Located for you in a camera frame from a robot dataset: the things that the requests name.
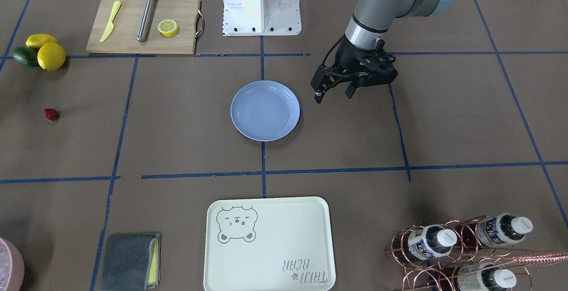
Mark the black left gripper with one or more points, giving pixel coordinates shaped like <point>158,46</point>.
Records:
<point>347,57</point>

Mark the blue plate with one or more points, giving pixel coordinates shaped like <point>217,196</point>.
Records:
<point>265,111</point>

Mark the red strawberry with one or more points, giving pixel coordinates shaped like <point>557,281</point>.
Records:
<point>51,114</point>

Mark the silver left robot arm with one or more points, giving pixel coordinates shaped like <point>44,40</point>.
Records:
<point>372,19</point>

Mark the cream bear tray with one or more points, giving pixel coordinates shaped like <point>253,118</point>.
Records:
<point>269,244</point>

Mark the tea bottle white cap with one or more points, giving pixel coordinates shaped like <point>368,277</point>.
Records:
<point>431,241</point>

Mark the half lemon slice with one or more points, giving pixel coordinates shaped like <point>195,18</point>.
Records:
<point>168,28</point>

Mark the steel muddler black cap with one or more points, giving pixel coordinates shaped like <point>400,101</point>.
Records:
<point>145,24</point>

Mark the yellow plastic knife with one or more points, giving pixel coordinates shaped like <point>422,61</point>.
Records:
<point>110,23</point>

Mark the grey folded cloth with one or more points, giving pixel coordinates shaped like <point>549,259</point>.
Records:
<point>132,262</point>

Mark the yellow lemon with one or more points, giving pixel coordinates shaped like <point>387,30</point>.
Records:
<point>36,41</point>
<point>51,56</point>

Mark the green avocado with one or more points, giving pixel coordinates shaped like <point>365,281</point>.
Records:
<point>25,56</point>

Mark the pink bowl with ice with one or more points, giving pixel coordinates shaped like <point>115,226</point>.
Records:
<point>11,267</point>

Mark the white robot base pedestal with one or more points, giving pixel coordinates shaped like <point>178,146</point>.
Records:
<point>261,18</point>

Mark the copper wire bottle rack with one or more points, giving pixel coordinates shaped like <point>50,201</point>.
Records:
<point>439,273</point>

